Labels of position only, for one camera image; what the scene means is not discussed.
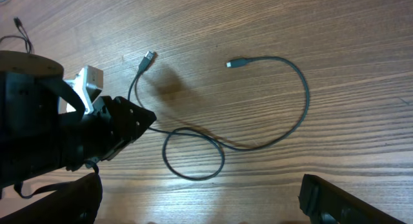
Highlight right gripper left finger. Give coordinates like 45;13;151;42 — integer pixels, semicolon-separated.
1;172;103;224

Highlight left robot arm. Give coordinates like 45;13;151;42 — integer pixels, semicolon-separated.
1;50;156;192

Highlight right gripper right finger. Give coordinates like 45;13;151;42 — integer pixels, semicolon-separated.
299;174;401;224

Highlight black USB cable three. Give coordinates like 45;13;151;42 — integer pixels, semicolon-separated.
127;50;311;182

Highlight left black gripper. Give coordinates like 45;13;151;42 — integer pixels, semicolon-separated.
64;96;157;171

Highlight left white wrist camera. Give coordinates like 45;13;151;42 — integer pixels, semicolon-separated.
65;65;104;115

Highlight black USB cable two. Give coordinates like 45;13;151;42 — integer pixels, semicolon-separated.
0;17;34;54

